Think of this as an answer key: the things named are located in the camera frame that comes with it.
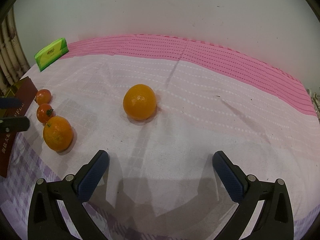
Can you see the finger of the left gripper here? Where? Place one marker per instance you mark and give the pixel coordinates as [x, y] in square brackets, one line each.
[8, 103]
[14, 124]

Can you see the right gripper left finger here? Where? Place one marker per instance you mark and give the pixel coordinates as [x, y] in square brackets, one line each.
[45, 220]

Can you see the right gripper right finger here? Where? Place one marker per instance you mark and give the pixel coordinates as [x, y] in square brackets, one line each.
[275, 219]

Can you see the red cherry tomato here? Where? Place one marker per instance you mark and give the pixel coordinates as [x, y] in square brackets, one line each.
[44, 113]
[43, 96]

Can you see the orange mandarin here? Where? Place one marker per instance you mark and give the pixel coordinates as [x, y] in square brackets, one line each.
[58, 133]

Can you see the maroon gold toffee tin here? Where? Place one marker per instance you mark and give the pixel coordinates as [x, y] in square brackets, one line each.
[24, 90]

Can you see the beige patterned curtain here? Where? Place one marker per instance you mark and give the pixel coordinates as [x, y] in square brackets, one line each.
[13, 61]

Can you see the green tissue pack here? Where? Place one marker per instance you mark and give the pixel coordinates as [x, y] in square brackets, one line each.
[51, 53]

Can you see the small round orange kumquat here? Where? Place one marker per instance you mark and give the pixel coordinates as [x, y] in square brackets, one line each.
[139, 103]

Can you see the pink purple checkered tablecloth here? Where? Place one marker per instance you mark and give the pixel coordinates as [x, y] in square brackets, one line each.
[160, 183]

